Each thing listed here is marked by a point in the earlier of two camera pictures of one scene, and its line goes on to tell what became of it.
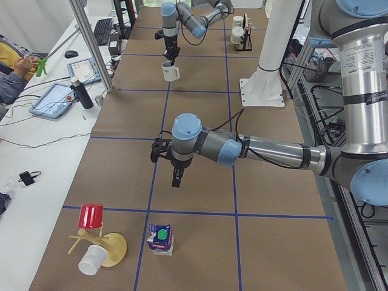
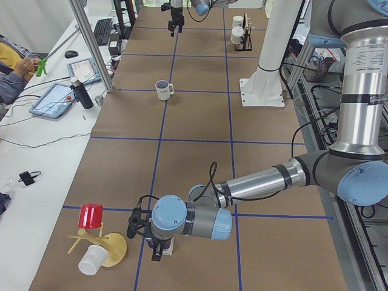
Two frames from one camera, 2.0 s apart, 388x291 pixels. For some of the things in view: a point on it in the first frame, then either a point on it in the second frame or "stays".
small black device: [28, 177] stays
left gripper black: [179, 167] to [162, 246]
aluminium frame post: [96, 52] stays
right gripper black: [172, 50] to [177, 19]
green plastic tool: [42, 63] stays
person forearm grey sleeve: [11, 84] stays
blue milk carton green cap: [160, 240] stays
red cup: [91, 216] stays
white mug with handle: [171, 73] to [164, 90]
